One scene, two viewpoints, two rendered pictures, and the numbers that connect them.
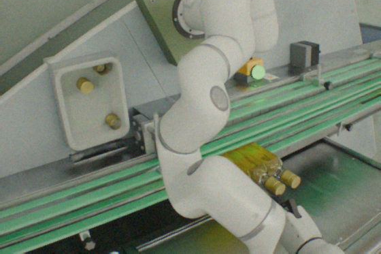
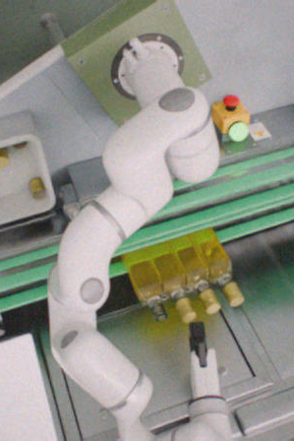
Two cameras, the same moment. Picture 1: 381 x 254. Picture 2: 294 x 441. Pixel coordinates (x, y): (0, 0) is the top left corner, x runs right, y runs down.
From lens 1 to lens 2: 0.56 m
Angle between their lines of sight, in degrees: 27
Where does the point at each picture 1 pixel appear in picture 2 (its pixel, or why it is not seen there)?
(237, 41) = (140, 202)
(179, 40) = (122, 102)
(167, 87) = not seen: hidden behind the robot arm
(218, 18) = (117, 180)
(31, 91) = not seen: outside the picture
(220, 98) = (92, 291)
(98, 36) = (15, 94)
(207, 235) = (131, 330)
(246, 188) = (108, 373)
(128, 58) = (58, 116)
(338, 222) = (293, 347)
